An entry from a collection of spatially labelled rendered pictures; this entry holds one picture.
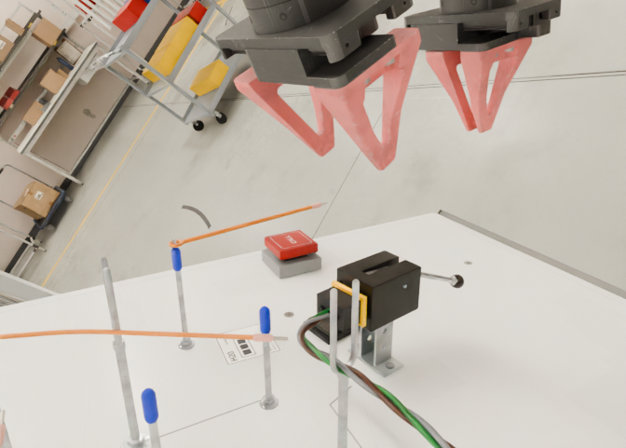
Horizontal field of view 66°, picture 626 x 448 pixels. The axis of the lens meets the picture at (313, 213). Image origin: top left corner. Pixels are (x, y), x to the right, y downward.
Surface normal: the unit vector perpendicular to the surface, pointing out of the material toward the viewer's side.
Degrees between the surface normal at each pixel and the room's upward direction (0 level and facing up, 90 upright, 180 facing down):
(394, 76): 46
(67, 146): 90
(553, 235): 0
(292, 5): 80
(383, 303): 98
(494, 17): 52
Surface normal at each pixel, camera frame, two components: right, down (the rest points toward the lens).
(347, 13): -0.34, -0.75
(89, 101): 0.56, 0.17
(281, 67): -0.67, 0.62
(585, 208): -0.68, -0.47
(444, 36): -0.78, 0.38
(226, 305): -0.01, -0.94
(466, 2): -0.56, 0.44
